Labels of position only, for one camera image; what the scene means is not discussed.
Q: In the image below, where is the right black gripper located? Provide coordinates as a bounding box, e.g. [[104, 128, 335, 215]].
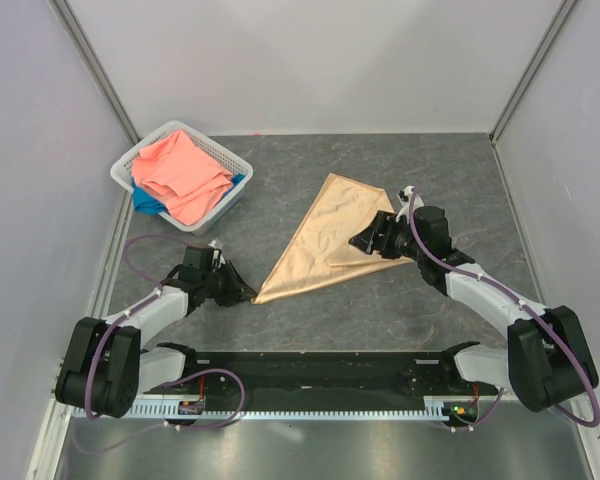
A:
[[348, 210, 426, 261]]

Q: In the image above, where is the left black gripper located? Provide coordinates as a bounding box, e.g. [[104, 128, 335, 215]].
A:
[[201, 260, 256, 308]]

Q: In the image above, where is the peach satin napkin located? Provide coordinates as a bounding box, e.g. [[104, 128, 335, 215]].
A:
[[252, 173, 410, 305]]

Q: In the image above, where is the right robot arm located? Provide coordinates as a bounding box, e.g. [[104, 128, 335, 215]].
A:
[[348, 206, 599, 412]]

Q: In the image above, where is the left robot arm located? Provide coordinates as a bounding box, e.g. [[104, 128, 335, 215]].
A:
[[54, 245, 257, 418]]

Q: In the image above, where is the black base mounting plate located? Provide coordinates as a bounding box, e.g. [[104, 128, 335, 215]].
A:
[[139, 343, 496, 414]]

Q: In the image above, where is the blue cloth in basket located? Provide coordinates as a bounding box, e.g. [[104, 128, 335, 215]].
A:
[[131, 173, 245, 215]]

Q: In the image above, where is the pink cloth in basket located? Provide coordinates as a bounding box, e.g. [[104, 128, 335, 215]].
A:
[[132, 130, 234, 226]]

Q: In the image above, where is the white plastic basket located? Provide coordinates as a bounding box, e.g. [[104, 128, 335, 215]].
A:
[[110, 121, 254, 235]]

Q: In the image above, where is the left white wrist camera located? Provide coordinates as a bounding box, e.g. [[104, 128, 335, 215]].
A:
[[208, 239, 225, 269]]

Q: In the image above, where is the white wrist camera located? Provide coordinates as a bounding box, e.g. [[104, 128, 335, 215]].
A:
[[208, 239, 225, 269], [397, 185, 424, 219]]

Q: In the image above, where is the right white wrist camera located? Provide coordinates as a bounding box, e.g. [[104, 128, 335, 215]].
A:
[[397, 185, 424, 219]]

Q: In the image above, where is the white slotted cable duct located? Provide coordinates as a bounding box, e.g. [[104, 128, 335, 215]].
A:
[[72, 394, 476, 422]]

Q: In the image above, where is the left aluminium frame post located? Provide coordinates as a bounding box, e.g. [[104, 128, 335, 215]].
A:
[[49, 0, 141, 144]]

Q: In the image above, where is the aluminium frame post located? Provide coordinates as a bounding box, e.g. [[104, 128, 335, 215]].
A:
[[488, 0, 581, 147], [49, 0, 141, 144]]

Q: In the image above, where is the right aluminium frame post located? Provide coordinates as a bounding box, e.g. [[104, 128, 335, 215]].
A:
[[488, 0, 581, 147]]

